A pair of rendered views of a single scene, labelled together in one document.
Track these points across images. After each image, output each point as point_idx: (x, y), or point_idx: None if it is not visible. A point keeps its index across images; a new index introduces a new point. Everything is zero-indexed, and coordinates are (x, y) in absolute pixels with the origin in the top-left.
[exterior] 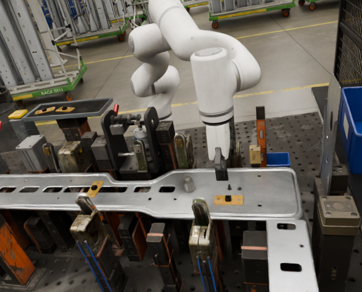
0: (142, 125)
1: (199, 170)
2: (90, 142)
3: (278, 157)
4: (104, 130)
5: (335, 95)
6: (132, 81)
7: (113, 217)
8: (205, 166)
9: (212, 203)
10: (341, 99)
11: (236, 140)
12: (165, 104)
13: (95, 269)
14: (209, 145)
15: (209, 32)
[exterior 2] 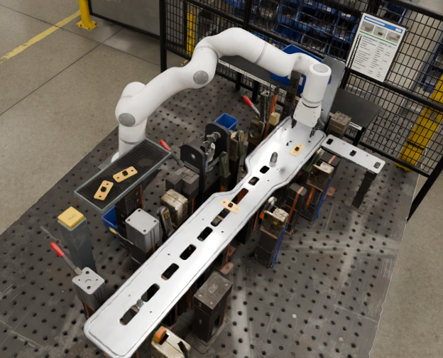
0: None
1: (258, 148)
2: (180, 183)
3: (220, 120)
4: (203, 160)
5: (335, 67)
6: (130, 114)
7: None
8: (175, 160)
9: (294, 156)
10: None
11: (160, 126)
12: (146, 122)
13: (274, 246)
14: (316, 118)
15: (296, 55)
